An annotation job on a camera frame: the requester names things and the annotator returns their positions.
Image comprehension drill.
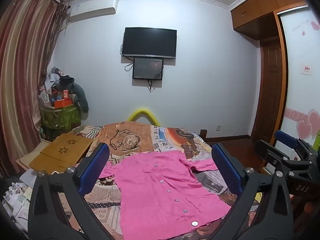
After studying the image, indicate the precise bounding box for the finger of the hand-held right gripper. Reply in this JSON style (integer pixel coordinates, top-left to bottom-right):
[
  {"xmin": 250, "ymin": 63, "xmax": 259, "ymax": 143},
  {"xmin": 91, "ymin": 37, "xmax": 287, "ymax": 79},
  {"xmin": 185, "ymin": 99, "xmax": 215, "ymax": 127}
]
[
  {"xmin": 254, "ymin": 139, "xmax": 314, "ymax": 178},
  {"xmin": 274, "ymin": 130, "xmax": 317, "ymax": 155}
]

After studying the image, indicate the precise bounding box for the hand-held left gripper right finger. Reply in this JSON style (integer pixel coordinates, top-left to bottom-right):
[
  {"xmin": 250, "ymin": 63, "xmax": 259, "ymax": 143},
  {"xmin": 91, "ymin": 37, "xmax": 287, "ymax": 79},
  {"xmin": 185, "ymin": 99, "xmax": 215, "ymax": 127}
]
[{"xmin": 211, "ymin": 142, "xmax": 294, "ymax": 240}]

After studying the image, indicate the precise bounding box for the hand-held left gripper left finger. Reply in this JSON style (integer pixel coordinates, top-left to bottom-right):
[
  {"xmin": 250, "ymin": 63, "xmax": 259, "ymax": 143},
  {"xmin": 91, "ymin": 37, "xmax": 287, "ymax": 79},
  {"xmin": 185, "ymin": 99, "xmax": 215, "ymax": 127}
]
[{"xmin": 28, "ymin": 142, "xmax": 110, "ymax": 240}]

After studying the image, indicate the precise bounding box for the pink knit cardigan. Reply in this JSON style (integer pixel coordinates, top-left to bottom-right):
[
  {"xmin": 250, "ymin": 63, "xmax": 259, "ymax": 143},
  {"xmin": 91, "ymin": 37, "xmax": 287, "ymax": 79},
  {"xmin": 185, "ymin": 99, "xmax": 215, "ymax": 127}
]
[{"xmin": 99, "ymin": 150, "xmax": 232, "ymax": 240}]

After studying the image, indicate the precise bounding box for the pile of clothes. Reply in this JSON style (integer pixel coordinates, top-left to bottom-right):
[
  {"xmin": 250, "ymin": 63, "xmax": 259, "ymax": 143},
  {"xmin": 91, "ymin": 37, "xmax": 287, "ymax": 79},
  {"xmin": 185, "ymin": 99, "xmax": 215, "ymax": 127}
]
[{"xmin": 39, "ymin": 66, "xmax": 75, "ymax": 98}]

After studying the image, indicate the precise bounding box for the bamboo lap desk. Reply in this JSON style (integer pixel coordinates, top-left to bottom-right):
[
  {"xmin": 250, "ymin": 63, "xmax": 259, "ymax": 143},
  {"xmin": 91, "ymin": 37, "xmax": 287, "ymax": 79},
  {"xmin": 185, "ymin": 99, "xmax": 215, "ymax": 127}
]
[{"xmin": 29, "ymin": 133, "xmax": 94, "ymax": 175}]

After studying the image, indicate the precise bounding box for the brown wooden door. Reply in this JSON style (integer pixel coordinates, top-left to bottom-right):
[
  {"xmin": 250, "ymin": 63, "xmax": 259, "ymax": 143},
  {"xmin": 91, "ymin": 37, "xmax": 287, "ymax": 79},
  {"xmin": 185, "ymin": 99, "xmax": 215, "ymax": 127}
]
[{"xmin": 251, "ymin": 39, "xmax": 283, "ymax": 143}]

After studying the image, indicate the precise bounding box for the printed bed sheet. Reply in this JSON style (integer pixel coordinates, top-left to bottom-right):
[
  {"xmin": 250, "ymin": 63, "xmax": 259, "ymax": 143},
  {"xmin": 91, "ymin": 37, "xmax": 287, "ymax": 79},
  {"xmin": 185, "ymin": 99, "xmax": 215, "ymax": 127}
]
[{"xmin": 57, "ymin": 121, "xmax": 263, "ymax": 240}]

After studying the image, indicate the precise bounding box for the wooden wardrobe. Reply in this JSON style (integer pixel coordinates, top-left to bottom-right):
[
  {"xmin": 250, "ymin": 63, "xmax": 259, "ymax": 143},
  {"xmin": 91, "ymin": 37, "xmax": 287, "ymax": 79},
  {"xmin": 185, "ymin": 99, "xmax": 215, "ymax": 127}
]
[{"xmin": 230, "ymin": 0, "xmax": 320, "ymax": 175}]

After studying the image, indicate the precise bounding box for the beige cardboard sheet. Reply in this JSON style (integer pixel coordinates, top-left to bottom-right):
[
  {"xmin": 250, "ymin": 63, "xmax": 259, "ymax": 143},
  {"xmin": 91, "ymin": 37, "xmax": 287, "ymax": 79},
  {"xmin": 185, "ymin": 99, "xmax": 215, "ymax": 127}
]
[{"xmin": 16, "ymin": 140, "xmax": 52, "ymax": 173}]

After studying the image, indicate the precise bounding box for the orange flat box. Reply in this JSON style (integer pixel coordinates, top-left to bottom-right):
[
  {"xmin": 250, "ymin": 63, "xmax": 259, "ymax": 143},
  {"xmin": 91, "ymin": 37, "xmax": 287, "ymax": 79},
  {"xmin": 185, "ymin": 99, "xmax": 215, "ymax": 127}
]
[{"xmin": 53, "ymin": 99, "xmax": 74, "ymax": 109}]

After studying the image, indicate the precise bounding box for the yellow foam tube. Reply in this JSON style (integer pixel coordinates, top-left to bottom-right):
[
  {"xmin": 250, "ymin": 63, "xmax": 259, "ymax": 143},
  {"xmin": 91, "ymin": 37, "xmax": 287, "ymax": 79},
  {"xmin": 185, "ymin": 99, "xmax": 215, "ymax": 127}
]
[{"xmin": 127, "ymin": 108, "xmax": 159, "ymax": 126}]

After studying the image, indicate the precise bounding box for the pile of papers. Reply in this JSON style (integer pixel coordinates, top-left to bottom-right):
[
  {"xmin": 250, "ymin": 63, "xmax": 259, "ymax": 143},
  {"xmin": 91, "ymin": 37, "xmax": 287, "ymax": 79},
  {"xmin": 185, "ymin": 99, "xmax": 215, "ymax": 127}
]
[{"xmin": 2, "ymin": 167, "xmax": 38, "ymax": 232}]

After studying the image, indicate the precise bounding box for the striped curtain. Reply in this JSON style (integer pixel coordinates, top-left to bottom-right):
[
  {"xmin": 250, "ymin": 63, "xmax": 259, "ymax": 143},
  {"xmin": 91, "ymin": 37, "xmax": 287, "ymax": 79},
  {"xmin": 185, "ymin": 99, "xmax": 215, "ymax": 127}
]
[{"xmin": 0, "ymin": 0, "xmax": 70, "ymax": 178}]

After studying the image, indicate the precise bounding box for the white air conditioner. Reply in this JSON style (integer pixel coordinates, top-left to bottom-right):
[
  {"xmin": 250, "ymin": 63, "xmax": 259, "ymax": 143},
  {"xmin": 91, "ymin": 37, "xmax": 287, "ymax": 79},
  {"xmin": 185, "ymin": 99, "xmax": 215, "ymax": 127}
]
[{"xmin": 69, "ymin": 0, "xmax": 119, "ymax": 22}]

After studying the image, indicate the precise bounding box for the small black wall monitor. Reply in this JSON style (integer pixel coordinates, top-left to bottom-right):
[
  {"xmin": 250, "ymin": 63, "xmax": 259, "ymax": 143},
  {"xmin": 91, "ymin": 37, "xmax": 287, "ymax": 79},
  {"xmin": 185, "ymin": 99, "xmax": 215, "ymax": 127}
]
[{"xmin": 132, "ymin": 57, "xmax": 164, "ymax": 80}]

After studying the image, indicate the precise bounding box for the large black wall television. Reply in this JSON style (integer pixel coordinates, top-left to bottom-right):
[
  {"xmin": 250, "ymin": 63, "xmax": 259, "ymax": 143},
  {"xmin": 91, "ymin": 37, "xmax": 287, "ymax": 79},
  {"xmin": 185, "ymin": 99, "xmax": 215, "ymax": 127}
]
[{"xmin": 122, "ymin": 27, "xmax": 178, "ymax": 59}]

